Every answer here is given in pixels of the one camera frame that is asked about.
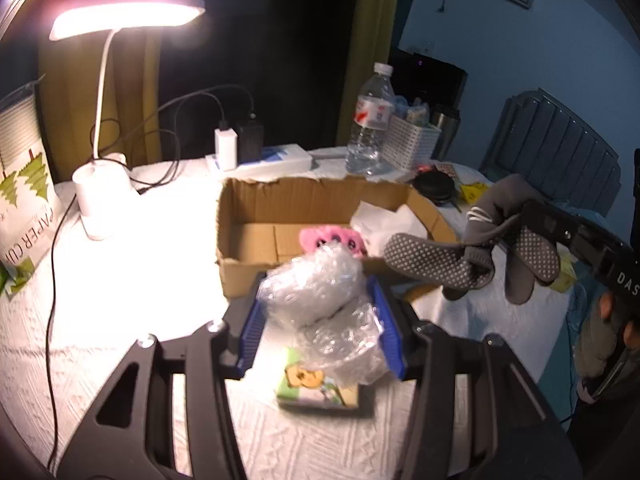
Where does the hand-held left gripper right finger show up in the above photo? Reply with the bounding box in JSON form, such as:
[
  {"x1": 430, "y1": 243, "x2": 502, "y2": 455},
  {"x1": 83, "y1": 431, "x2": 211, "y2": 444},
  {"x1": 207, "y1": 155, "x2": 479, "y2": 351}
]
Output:
[{"x1": 366, "y1": 277, "x2": 587, "y2": 480}]

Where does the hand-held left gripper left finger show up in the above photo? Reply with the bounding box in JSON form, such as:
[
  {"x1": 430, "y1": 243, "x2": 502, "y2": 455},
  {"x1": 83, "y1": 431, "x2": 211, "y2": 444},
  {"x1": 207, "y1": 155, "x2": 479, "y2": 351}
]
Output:
[{"x1": 56, "y1": 294, "x2": 267, "y2": 480}]

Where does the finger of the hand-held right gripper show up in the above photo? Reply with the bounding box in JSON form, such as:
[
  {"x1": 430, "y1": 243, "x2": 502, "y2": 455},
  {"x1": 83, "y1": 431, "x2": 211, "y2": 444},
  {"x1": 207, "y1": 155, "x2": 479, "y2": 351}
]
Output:
[{"x1": 519, "y1": 199, "x2": 581, "y2": 250}]

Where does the clear bubble wrap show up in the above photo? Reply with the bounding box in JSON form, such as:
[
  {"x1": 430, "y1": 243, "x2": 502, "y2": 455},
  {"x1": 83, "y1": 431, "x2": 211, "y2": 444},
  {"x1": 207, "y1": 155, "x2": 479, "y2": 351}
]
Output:
[{"x1": 256, "y1": 246, "x2": 397, "y2": 387}]

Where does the pair of grey dotted socks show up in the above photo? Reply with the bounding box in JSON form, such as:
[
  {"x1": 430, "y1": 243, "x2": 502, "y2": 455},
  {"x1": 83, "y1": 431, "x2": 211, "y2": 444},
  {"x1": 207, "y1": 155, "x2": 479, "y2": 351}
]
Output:
[{"x1": 383, "y1": 174, "x2": 562, "y2": 306}]

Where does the brown cardboard box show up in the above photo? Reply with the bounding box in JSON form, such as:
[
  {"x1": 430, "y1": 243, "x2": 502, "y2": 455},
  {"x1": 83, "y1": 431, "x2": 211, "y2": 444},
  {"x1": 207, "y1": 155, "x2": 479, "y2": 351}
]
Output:
[{"x1": 215, "y1": 176, "x2": 459, "y2": 302}]

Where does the person's right hand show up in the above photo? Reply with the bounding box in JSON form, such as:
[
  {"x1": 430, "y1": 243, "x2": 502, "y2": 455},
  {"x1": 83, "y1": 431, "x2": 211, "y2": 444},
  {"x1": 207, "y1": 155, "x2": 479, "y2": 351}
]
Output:
[{"x1": 598, "y1": 292, "x2": 640, "y2": 352}]

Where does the green illustrated small box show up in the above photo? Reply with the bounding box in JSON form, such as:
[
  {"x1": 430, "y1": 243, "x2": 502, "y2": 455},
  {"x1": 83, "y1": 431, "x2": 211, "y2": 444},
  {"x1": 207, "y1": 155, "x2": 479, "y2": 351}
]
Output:
[{"x1": 276, "y1": 346, "x2": 363, "y2": 409}]

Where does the grey-blue slatted chair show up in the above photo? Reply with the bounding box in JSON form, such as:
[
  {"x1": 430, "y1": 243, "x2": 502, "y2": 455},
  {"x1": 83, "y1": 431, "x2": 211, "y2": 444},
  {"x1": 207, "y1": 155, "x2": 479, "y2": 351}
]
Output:
[{"x1": 479, "y1": 88, "x2": 622, "y2": 217}]

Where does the yellow packet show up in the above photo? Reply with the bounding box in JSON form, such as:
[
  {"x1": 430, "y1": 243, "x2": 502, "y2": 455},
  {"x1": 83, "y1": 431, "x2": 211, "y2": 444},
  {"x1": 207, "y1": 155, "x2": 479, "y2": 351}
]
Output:
[{"x1": 459, "y1": 182, "x2": 490, "y2": 205}]

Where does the colourful patterned packet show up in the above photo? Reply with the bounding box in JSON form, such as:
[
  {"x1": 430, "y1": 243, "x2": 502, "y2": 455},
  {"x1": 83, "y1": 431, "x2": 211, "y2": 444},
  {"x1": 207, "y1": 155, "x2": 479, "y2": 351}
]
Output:
[{"x1": 429, "y1": 161, "x2": 459, "y2": 182}]

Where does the pink plush toy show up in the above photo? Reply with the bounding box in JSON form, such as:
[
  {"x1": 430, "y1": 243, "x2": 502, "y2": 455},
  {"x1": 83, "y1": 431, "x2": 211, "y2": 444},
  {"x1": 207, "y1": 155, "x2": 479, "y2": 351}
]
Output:
[{"x1": 298, "y1": 224, "x2": 369, "y2": 261}]

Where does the black round object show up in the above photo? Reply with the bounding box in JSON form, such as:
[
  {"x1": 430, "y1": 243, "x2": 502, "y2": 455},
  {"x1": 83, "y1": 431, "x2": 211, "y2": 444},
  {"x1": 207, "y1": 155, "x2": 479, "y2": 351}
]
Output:
[{"x1": 412, "y1": 170, "x2": 459, "y2": 205}]

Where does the white crumpled paper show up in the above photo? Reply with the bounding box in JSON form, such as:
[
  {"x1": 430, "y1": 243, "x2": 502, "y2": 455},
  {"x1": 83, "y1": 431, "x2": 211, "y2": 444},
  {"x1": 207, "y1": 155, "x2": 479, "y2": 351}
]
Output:
[{"x1": 349, "y1": 200, "x2": 429, "y2": 257}]

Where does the white textured tablecloth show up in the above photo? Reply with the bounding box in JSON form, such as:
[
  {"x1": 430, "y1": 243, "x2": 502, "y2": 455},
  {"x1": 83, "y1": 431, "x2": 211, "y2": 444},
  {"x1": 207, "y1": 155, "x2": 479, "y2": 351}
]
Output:
[{"x1": 0, "y1": 146, "x2": 576, "y2": 480}]

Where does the metal flask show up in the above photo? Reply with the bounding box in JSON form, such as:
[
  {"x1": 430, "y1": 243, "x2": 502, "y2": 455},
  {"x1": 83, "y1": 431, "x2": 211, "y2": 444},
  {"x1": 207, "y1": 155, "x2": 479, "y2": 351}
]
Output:
[{"x1": 429, "y1": 104, "x2": 461, "y2": 161}]

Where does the white woven basket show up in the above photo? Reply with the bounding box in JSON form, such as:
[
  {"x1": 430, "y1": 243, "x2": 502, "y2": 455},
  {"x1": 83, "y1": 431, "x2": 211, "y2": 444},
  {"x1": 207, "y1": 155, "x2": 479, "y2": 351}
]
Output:
[{"x1": 382, "y1": 94, "x2": 444, "y2": 171}]

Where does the black appliance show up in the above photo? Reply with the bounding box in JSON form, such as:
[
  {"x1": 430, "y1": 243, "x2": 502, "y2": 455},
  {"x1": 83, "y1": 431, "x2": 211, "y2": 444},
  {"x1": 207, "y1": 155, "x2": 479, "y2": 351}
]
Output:
[{"x1": 389, "y1": 49, "x2": 469, "y2": 111}]

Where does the white power strip with chargers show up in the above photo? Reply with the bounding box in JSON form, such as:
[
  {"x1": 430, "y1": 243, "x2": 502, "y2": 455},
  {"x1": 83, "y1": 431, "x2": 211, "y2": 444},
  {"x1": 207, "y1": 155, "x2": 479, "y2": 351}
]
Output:
[{"x1": 205, "y1": 144, "x2": 312, "y2": 179}]

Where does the white charger adapter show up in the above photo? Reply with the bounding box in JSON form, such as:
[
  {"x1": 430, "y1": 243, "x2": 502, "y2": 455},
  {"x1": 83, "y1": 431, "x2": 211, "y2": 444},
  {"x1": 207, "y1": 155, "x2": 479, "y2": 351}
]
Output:
[{"x1": 214, "y1": 121, "x2": 239, "y2": 172}]

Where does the black charger adapter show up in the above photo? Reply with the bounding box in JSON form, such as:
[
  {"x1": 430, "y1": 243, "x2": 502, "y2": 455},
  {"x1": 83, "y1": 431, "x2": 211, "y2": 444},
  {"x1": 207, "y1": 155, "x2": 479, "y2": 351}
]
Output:
[{"x1": 237, "y1": 109, "x2": 265, "y2": 164}]

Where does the clear plastic water bottle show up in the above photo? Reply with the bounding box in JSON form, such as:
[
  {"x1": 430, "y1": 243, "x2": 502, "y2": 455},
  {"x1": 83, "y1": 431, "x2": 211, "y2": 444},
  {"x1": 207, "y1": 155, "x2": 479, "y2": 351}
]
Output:
[{"x1": 344, "y1": 62, "x2": 396, "y2": 177}]

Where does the white desk lamp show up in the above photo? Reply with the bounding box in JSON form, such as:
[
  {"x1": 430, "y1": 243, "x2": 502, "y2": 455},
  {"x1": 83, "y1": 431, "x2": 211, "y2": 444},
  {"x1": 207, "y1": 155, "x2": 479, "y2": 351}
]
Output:
[{"x1": 49, "y1": 0, "x2": 206, "y2": 241}]

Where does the yellow curtain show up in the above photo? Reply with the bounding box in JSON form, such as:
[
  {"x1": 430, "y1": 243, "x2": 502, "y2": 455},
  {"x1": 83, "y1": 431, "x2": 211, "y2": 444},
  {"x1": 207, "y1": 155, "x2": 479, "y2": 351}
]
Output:
[{"x1": 336, "y1": 0, "x2": 402, "y2": 150}]

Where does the paper cup package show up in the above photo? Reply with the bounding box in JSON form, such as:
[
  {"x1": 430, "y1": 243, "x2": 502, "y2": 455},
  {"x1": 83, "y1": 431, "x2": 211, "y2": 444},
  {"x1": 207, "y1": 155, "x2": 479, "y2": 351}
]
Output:
[{"x1": 0, "y1": 76, "x2": 64, "y2": 302}]

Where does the black cable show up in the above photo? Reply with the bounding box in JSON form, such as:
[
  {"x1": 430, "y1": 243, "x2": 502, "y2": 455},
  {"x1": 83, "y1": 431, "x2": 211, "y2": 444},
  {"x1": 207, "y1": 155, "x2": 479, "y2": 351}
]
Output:
[{"x1": 46, "y1": 85, "x2": 257, "y2": 472}]

